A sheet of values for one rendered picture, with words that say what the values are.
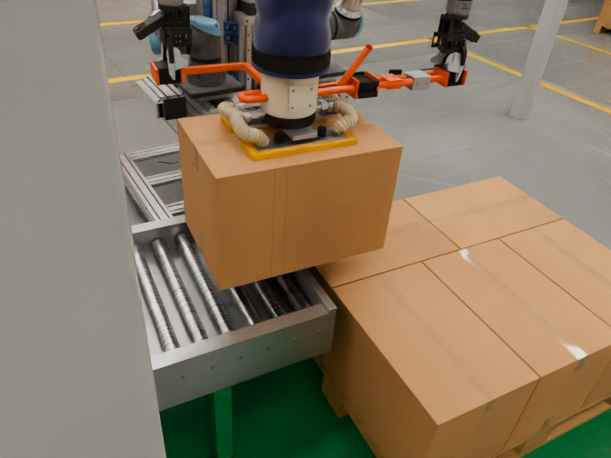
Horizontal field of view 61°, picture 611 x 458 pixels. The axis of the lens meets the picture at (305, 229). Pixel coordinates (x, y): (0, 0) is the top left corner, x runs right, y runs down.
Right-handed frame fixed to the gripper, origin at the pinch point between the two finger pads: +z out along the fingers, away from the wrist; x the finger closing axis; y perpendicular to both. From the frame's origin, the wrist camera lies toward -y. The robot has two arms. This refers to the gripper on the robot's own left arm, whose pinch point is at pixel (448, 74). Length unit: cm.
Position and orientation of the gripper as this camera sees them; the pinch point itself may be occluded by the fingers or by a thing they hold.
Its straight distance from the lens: 192.3
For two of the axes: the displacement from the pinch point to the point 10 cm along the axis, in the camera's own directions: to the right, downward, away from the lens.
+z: -0.6, 8.1, 5.8
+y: -9.0, 2.2, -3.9
